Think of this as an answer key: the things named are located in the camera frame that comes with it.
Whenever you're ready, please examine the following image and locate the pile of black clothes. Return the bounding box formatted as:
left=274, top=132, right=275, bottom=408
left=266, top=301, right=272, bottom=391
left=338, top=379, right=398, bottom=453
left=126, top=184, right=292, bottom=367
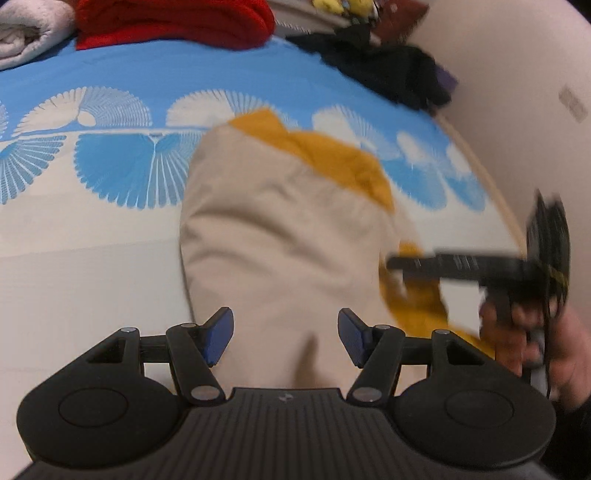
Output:
left=286, top=22, right=452, bottom=112

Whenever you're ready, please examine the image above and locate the white rolled blanket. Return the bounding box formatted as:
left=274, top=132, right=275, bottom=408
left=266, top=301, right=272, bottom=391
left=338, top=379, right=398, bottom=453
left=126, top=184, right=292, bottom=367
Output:
left=0, top=0, right=78, bottom=71

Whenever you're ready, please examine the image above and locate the purple cloth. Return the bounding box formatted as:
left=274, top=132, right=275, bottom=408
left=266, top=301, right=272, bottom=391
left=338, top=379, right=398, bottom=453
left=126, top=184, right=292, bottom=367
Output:
left=434, top=64, right=461, bottom=94

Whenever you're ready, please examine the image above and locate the red folded blanket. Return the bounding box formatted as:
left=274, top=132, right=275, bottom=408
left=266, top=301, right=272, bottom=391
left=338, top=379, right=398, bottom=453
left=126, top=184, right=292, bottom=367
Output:
left=75, top=0, right=276, bottom=52

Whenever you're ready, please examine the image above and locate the blue and white printed bedsheet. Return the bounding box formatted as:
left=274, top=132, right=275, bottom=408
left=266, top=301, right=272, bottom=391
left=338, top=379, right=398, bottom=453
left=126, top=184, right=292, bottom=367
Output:
left=0, top=33, right=529, bottom=467

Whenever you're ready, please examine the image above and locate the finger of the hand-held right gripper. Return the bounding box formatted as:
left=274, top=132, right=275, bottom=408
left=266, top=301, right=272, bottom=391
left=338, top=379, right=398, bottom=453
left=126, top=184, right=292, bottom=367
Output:
left=385, top=251, right=529, bottom=283

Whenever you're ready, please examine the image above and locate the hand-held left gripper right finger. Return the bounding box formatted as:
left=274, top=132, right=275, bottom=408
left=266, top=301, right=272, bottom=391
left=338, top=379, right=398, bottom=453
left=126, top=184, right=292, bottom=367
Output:
left=338, top=308, right=491, bottom=408

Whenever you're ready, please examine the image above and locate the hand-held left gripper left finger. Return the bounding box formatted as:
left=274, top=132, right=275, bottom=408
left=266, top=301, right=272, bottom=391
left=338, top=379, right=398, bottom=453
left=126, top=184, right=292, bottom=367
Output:
left=82, top=307, right=236, bottom=408

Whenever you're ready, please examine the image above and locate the dark red plush cushion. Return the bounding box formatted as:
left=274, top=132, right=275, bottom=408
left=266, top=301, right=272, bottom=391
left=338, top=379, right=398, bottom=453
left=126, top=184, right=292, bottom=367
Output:
left=373, top=0, right=431, bottom=46

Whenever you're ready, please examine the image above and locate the person's right hand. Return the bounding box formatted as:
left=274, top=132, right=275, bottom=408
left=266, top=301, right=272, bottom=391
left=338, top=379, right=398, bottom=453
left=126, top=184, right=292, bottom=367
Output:
left=478, top=298, right=591, bottom=409

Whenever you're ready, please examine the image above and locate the beige jacket with yellow lining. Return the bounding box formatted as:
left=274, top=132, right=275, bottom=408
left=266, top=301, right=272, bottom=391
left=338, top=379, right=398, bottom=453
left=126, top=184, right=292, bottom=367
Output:
left=179, top=108, right=497, bottom=393

